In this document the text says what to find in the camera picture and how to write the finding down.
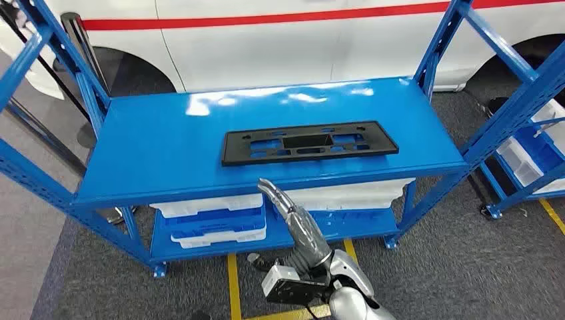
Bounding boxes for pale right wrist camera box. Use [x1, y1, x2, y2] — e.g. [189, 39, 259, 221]
[261, 264, 330, 307]

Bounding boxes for wide white plastic tray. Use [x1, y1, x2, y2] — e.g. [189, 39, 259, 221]
[282, 177, 416, 212]

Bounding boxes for black plastic plate part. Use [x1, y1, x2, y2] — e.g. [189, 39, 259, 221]
[221, 120, 400, 167]

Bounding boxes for blue metal shelf rack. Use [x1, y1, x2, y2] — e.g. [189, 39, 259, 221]
[478, 99, 565, 221]
[0, 0, 565, 279]

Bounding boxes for black car tyre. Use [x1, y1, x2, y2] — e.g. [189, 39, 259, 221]
[463, 34, 565, 111]
[90, 46, 177, 98]

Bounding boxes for white car with red stripe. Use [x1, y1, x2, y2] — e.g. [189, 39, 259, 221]
[0, 0, 565, 100]

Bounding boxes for yellow floor tape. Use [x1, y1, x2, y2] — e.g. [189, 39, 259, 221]
[538, 199, 565, 236]
[226, 238, 359, 320]

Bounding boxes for white plastic bin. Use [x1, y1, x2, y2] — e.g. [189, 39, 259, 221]
[532, 99, 565, 155]
[496, 137, 544, 187]

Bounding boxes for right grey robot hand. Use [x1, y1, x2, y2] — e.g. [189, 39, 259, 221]
[246, 177, 334, 277]

